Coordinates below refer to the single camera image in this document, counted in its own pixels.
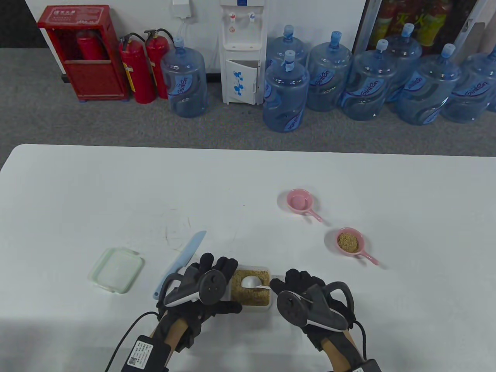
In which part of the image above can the person's right hand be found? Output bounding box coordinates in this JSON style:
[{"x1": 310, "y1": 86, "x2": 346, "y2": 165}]
[{"x1": 269, "y1": 269, "x2": 357, "y2": 351}]

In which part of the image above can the person's left hand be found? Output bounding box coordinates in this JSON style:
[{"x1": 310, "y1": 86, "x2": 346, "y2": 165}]
[{"x1": 155, "y1": 253, "x2": 243, "y2": 351}]

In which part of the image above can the white plastic coffee spoon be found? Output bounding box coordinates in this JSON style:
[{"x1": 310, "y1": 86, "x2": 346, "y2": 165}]
[{"x1": 241, "y1": 276, "x2": 272, "y2": 290}]

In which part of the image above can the light blue knife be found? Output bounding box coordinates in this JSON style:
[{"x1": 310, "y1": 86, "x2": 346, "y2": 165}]
[{"x1": 153, "y1": 231, "x2": 207, "y2": 300}]

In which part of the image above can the white sesame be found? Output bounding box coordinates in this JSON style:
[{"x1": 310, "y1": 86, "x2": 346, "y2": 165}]
[{"x1": 231, "y1": 270, "x2": 270, "y2": 307}]

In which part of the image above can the clear plastic food container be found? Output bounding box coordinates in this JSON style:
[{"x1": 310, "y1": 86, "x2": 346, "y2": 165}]
[{"x1": 229, "y1": 265, "x2": 272, "y2": 313}]

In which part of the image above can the small white sesame portion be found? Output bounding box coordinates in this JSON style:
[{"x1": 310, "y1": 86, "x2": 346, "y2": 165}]
[{"x1": 337, "y1": 232, "x2": 359, "y2": 251}]

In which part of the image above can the clear green-rimmed container lid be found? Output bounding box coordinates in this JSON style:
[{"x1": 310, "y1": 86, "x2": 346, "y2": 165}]
[{"x1": 88, "y1": 247, "x2": 145, "y2": 294}]

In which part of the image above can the person's right forearm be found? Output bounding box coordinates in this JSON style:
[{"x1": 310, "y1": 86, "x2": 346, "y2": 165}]
[{"x1": 322, "y1": 333, "x2": 359, "y2": 372}]

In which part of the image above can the person's left forearm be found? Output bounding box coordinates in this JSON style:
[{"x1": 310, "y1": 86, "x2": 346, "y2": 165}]
[{"x1": 149, "y1": 318, "x2": 190, "y2": 345}]

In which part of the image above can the row of blue water bottles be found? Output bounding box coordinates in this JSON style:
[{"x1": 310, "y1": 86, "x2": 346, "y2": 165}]
[{"x1": 262, "y1": 23, "x2": 496, "y2": 133}]

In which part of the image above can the blue water jug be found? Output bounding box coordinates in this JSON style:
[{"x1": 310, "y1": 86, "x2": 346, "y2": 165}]
[{"x1": 160, "y1": 37, "x2": 208, "y2": 118}]

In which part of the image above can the red fire extinguisher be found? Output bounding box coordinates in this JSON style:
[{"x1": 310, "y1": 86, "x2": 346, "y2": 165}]
[
  {"x1": 76, "y1": 31, "x2": 103, "y2": 60},
  {"x1": 144, "y1": 29, "x2": 173, "y2": 100},
  {"x1": 118, "y1": 33, "x2": 156, "y2": 104}
]

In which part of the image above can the red fire extinguisher cabinet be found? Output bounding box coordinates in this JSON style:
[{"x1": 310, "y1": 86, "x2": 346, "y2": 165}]
[{"x1": 38, "y1": 5, "x2": 130, "y2": 102}]

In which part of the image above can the white water dispenser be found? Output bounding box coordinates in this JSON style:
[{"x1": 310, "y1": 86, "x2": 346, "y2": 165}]
[{"x1": 219, "y1": 0, "x2": 268, "y2": 106}]

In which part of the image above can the small pink handled dish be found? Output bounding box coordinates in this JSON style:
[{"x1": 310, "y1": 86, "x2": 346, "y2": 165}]
[
  {"x1": 335, "y1": 227, "x2": 379, "y2": 266},
  {"x1": 286, "y1": 189, "x2": 323, "y2": 222}
]

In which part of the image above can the black cable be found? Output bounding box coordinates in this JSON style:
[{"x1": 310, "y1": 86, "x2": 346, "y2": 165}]
[
  {"x1": 351, "y1": 321, "x2": 367, "y2": 363},
  {"x1": 105, "y1": 311, "x2": 159, "y2": 372}
]

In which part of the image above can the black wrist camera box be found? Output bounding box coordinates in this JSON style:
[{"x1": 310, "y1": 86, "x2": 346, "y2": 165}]
[
  {"x1": 351, "y1": 358, "x2": 384, "y2": 372},
  {"x1": 121, "y1": 335, "x2": 173, "y2": 372}
]

